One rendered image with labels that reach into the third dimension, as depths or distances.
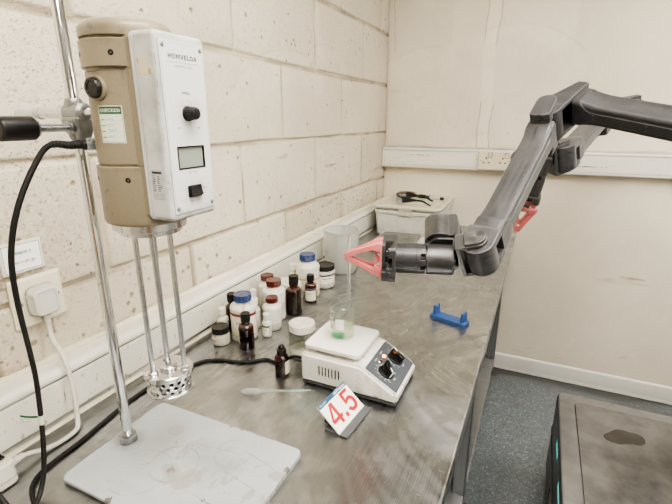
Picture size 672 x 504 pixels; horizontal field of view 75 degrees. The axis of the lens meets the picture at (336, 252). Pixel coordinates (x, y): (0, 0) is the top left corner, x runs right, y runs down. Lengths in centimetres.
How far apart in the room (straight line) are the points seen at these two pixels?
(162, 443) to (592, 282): 199
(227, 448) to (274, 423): 10
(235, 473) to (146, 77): 55
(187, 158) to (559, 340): 217
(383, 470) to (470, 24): 195
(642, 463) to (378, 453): 95
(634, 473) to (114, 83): 146
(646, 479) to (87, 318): 140
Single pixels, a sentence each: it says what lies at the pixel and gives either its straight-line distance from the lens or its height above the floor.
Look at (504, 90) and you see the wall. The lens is 224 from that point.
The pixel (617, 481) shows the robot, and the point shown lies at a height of 36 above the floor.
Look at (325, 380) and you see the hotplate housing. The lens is 90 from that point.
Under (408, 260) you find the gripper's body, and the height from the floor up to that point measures 102.
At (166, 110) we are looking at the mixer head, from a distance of 52.
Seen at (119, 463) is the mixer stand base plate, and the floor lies 76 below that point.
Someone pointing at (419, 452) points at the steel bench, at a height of 75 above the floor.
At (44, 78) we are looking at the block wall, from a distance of 90.
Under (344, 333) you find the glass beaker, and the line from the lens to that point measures 89.
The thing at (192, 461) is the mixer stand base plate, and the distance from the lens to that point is 78.
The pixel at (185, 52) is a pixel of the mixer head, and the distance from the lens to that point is 55.
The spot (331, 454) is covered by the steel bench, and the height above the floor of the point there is 75.
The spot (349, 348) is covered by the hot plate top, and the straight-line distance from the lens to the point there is 87.
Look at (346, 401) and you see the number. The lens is 84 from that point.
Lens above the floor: 126
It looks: 17 degrees down
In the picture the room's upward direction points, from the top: straight up
